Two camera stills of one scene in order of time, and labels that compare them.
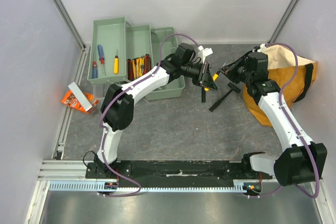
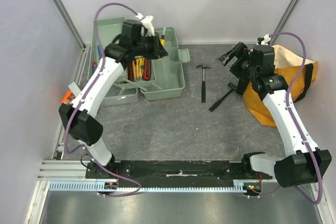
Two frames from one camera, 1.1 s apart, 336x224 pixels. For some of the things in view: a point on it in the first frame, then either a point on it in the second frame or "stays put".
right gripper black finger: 228,69 → 223,59
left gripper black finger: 208,81 → 165,53
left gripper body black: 200,77 → 150,46
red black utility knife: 147,63 stays put
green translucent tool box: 119,52 stays put
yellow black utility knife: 141,65 stays put
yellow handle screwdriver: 215,76 → 163,40
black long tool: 232,87 stays put
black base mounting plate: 176,172 stays put
